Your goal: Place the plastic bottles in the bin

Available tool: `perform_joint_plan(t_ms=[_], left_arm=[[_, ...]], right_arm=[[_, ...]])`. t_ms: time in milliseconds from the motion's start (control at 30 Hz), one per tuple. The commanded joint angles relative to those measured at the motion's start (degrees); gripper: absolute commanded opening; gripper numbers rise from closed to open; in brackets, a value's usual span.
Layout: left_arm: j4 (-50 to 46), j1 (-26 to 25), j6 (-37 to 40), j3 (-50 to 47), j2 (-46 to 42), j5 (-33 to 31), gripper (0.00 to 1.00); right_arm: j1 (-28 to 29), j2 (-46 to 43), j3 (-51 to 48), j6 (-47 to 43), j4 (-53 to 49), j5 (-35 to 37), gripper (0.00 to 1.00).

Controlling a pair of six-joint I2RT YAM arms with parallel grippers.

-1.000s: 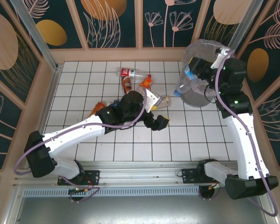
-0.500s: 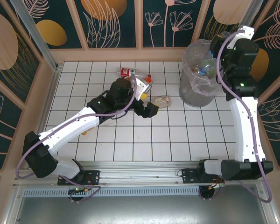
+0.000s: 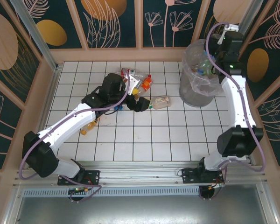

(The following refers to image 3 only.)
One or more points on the red white label water bottle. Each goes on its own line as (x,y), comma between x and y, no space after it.
(140,75)

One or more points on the small blue label bottle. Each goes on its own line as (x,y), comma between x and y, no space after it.
(118,108)

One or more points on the beige drink green cap bottle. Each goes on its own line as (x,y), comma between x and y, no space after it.
(162,102)

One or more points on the orange juice bottle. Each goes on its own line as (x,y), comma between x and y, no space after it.
(89,127)

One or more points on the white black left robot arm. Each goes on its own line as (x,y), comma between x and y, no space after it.
(70,121)

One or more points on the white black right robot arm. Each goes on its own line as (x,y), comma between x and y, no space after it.
(235,100)

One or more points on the clear plastic bin liner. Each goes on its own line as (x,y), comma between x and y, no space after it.
(205,86)

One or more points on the metal mesh waste bin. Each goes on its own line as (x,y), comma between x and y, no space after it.
(193,98)

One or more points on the orange label red cap bottle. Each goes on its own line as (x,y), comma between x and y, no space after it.
(146,84)

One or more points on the small circuit board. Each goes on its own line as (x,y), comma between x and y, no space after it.
(78,190)

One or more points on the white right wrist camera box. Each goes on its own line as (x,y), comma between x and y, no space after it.
(231,27)

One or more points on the aluminium corner post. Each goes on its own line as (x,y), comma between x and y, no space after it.
(249,11)
(37,39)

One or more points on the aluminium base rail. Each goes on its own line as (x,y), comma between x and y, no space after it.
(140,173)

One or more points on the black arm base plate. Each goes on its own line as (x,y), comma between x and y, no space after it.
(189,176)
(93,175)

